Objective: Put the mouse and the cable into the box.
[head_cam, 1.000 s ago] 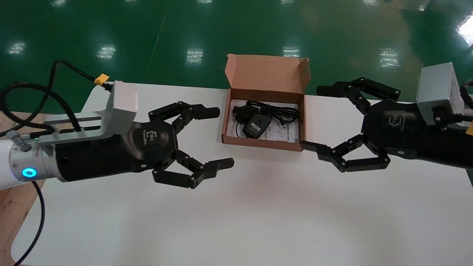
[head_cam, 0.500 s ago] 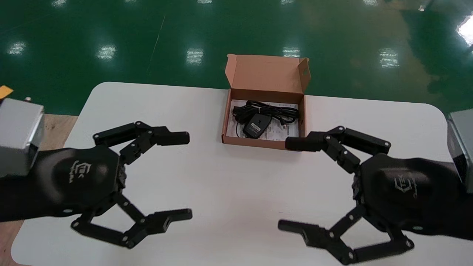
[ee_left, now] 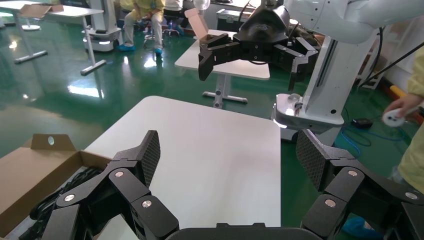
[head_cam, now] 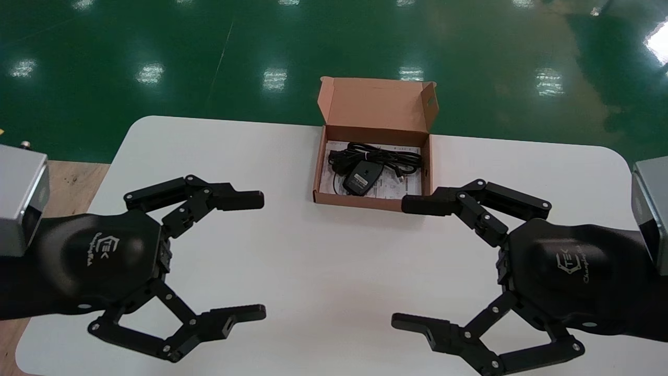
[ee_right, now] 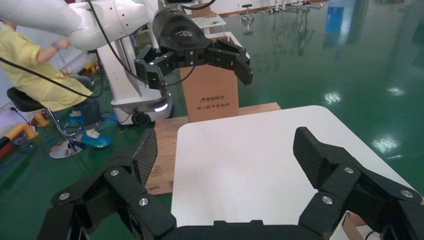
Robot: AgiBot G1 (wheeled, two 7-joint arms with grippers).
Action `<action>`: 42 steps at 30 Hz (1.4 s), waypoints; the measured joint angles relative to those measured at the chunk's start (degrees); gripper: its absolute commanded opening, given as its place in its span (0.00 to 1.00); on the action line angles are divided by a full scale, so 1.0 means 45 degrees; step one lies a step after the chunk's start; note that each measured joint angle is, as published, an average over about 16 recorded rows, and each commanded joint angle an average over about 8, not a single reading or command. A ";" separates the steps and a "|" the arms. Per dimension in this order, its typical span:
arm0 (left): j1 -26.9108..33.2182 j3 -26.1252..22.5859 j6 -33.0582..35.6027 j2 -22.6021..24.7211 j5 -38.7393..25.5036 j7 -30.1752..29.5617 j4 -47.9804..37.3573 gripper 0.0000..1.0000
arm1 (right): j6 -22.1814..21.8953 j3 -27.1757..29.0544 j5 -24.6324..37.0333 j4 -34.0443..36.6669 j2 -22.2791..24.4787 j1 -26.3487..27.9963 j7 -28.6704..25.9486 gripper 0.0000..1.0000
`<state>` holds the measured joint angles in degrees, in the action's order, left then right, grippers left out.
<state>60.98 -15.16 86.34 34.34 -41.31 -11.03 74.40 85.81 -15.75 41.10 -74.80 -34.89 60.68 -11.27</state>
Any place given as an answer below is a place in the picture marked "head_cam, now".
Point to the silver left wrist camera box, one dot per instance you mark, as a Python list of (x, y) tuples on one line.
[(18, 198)]

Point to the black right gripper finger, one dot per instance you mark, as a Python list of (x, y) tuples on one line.
[(469, 203), (469, 334)]

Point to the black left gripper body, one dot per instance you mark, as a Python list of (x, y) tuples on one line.
[(99, 256)]

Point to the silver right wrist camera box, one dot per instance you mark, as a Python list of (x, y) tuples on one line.
[(652, 209)]

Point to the brown cardboard storage box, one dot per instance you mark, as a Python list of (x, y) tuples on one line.
[(376, 107)]

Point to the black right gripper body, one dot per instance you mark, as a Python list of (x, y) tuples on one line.
[(569, 266)]

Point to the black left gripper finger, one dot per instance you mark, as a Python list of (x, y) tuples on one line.
[(209, 196), (203, 326)]

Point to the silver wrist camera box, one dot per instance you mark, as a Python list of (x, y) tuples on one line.
[(18, 198), (652, 209)]

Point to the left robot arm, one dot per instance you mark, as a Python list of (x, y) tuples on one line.
[(15, 290)]

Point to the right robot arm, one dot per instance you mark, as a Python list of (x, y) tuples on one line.
[(658, 308)]

